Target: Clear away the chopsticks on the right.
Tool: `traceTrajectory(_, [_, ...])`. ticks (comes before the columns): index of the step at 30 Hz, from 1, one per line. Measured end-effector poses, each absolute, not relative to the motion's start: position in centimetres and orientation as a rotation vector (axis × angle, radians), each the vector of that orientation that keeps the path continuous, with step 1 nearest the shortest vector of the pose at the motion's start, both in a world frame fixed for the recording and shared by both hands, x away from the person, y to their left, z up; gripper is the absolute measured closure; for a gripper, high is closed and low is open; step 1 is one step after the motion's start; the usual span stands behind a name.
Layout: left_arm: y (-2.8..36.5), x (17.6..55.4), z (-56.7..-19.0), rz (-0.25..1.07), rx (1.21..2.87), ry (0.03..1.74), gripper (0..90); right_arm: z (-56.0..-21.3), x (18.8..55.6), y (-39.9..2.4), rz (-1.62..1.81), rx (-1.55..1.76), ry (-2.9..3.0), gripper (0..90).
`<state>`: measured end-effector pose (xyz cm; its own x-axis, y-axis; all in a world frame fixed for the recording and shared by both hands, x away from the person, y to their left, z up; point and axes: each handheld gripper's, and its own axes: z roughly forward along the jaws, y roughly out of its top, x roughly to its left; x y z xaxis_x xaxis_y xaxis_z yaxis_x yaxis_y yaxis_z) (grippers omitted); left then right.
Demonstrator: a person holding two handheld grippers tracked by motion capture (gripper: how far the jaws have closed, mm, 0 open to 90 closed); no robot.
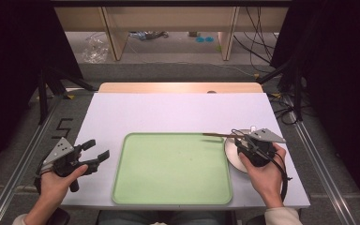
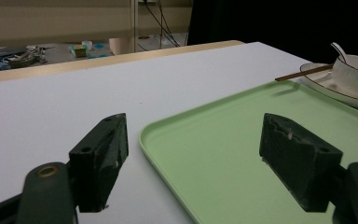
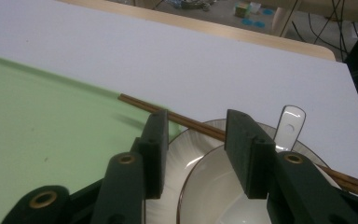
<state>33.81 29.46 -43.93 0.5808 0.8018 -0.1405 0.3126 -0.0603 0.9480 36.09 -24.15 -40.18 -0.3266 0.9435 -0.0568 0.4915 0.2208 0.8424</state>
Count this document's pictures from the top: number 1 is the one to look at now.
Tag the person's left hand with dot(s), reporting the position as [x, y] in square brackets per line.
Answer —
[54, 186]

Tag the white round plate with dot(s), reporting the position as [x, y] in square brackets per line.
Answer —
[232, 156]

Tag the blue round items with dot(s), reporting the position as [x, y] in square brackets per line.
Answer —
[204, 39]

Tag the aluminium floor rail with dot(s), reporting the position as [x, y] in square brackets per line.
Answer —
[322, 165]
[22, 159]

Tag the brown wooden chopstick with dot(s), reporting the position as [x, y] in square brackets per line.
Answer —
[217, 134]

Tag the light wooden table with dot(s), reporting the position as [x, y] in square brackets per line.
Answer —
[181, 87]

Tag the clear plastic bag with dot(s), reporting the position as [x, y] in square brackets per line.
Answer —
[95, 50]

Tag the dark curtain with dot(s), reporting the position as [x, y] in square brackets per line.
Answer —
[340, 93]
[15, 78]

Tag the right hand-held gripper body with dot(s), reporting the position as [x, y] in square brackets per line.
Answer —
[258, 153]

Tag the white table mat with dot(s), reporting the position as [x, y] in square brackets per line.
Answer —
[168, 112]

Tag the black metal stand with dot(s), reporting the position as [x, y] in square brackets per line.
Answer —
[293, 81]
[48, 90]

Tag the light wooden shelf unit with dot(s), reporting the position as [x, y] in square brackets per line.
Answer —
[172, 18]

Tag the person's right hand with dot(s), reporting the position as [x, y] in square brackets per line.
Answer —
[264, 181]

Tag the light green tray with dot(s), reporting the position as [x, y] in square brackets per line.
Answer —
[172, 170]

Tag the black stool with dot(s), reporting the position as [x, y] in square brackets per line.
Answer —
[59, 217]

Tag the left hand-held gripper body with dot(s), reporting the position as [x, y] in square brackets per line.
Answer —
[63, 156]

